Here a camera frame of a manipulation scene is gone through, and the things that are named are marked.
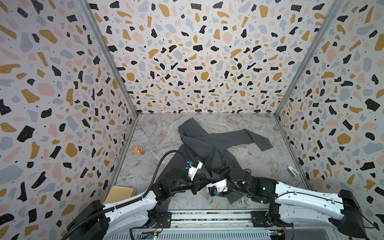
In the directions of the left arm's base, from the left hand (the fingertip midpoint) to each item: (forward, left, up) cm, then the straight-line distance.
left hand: (210, 181), depth 70 cm
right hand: (+4, -1, +2) cm, 5 cm away
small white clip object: (+10, -51, -15) cm, 54 cm away
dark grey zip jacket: (+24, -3, -12) cm, 27 cm away
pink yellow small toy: (+25, +44, -13) cm, 52 cm away
